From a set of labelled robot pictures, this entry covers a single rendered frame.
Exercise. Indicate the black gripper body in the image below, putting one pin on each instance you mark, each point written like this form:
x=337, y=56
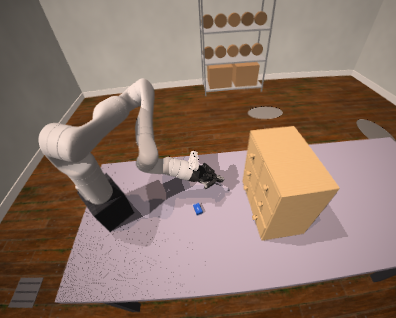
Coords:
x=198, y=178

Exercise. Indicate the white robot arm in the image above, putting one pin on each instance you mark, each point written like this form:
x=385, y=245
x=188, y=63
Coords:
x=73, y=144

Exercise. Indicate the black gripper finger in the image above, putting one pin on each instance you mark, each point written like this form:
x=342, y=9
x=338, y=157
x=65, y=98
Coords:
x=211, y=180
x=209, y=170

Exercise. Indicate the tan wooden chest of drawers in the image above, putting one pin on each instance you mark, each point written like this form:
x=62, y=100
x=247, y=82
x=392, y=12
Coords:
x=304, y=184

